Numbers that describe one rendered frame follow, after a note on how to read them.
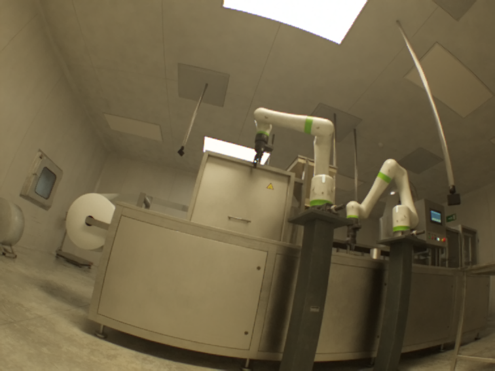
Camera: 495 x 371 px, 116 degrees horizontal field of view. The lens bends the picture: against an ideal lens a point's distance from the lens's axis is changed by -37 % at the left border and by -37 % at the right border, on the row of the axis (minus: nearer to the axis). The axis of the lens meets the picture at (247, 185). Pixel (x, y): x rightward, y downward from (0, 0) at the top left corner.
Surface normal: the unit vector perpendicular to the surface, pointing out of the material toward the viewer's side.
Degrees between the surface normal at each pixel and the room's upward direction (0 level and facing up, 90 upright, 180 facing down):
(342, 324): 90
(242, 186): 90
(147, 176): 90
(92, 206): 90
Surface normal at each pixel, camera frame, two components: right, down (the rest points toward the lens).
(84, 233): 0.21, -0.33
